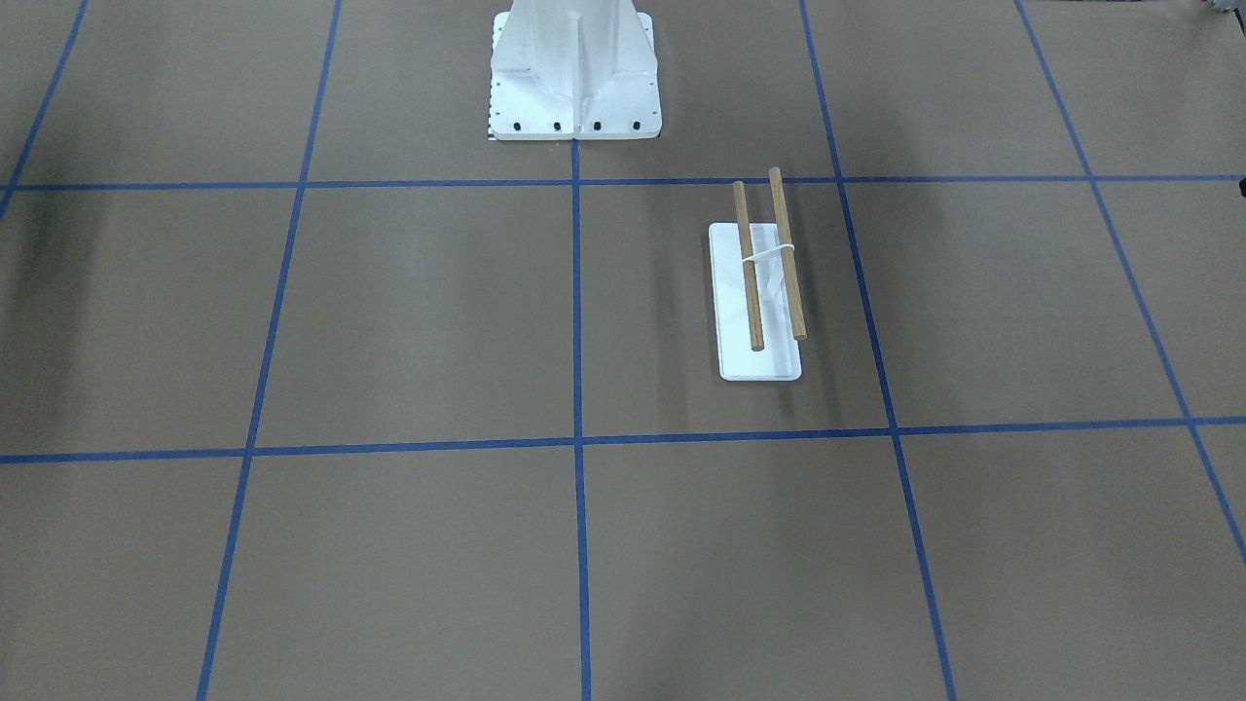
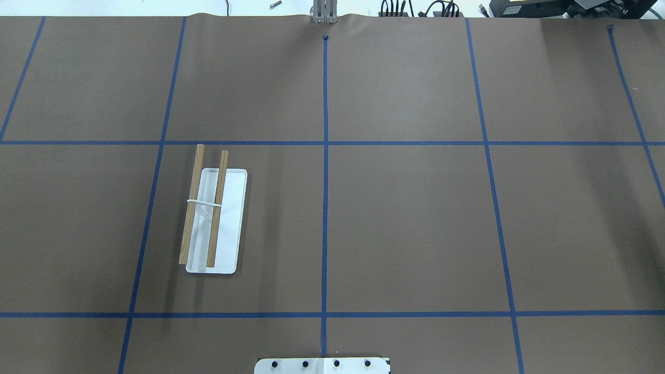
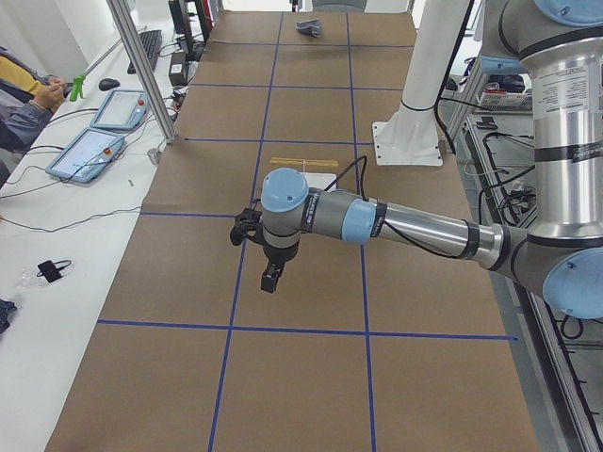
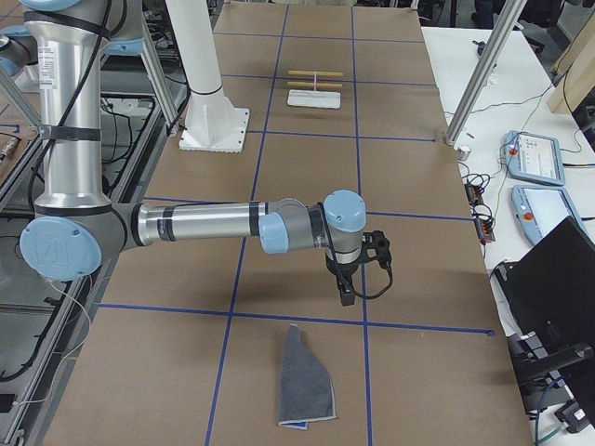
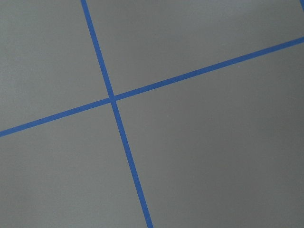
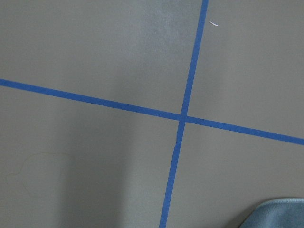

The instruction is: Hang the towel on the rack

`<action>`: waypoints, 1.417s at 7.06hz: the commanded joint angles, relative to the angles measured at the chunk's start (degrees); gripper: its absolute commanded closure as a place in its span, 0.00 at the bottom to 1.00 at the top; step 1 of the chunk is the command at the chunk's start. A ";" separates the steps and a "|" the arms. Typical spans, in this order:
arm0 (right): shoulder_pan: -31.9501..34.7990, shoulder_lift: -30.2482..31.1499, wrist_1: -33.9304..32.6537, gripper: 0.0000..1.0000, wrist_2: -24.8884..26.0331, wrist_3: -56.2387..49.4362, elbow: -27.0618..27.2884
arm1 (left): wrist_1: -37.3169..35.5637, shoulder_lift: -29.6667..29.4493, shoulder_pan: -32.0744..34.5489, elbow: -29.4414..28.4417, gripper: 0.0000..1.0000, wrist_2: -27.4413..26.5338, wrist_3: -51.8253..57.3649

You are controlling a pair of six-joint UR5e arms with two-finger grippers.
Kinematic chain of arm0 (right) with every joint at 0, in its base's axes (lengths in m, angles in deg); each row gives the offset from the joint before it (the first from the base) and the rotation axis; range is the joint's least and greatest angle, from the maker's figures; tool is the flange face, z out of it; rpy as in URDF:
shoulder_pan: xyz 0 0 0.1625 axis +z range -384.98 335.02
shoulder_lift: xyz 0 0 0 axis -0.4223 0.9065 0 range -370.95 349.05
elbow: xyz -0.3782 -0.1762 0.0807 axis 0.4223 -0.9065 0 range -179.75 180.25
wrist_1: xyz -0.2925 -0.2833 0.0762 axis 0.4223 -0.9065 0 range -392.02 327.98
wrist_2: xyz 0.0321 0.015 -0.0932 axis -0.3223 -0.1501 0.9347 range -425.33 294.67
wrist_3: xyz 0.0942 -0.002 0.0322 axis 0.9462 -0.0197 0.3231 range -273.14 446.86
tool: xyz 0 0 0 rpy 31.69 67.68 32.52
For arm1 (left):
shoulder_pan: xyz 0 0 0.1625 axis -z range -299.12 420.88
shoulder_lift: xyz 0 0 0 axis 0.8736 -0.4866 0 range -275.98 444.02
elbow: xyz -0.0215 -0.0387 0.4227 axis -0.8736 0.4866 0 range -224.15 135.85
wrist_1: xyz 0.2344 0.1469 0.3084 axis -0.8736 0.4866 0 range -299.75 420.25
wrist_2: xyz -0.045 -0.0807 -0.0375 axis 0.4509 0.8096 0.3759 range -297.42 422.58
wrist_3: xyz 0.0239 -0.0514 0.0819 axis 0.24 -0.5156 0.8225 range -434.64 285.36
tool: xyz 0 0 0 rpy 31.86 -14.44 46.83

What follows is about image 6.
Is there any grey blue-backed towel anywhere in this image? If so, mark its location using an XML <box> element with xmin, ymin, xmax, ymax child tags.
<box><xmin>226</xmin><ymin>198</ymin><xmax>304</xmax><ymax>228</ymax></box>

